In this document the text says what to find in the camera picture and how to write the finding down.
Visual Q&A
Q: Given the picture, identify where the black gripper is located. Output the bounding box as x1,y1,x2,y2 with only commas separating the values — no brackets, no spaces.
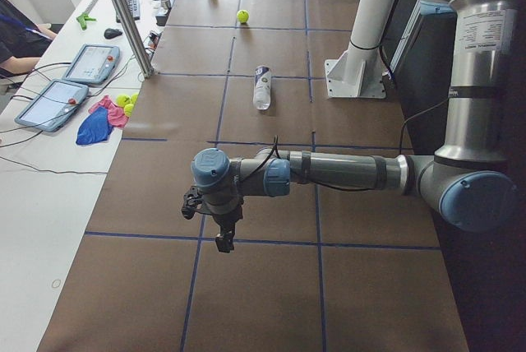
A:
206,197,244,252

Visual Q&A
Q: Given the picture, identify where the clear plastic ball tube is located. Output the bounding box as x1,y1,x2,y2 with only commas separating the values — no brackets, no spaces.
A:
252,66,272,110

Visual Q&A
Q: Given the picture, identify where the yellow tennis ball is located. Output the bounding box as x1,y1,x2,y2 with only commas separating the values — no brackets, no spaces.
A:
237,9,250,24
115,94,132,108

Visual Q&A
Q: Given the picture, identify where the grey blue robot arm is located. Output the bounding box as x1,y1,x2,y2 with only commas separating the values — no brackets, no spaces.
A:
182,0,525,252

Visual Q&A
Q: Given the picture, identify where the yellow tennis ball on cloth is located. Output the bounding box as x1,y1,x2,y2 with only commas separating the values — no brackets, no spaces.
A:
115,94,132,108

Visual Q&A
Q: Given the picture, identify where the pink cloth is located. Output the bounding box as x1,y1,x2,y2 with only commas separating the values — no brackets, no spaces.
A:
88,95,128,128

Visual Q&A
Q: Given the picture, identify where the blue cloth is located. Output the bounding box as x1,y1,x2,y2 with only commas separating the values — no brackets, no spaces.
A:
76,108,113,146

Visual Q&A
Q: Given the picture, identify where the teach pendant tablet near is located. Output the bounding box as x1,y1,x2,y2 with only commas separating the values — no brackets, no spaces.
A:
15,79,89,132

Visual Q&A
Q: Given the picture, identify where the teach pendant tablet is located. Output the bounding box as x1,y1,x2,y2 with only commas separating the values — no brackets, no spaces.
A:
62,44,120,84
15,79,89,132

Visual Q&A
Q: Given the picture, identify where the teach pendant tablet far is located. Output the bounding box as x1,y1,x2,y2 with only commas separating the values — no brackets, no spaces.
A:
62,44,120,84

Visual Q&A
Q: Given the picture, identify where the black computer mouse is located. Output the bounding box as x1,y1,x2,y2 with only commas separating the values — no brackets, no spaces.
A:
104,28,122,39

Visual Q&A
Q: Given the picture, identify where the green plastic clamp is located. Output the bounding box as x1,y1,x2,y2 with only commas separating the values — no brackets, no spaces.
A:
76,12,97,30

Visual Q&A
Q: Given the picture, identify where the seated person in black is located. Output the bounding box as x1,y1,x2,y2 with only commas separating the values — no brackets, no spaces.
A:
0,0,58,79

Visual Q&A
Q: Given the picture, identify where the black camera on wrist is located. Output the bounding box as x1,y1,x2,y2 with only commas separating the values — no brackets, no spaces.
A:
181,186,205,220

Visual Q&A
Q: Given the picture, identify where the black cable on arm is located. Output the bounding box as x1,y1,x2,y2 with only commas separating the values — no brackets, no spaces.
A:
238,135,453,192

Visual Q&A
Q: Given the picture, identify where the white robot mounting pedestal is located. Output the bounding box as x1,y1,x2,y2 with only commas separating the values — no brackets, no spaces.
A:
325,0,395,99

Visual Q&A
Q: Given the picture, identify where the aluminium frame post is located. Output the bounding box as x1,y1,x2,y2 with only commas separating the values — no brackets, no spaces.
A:
111,0,154,79

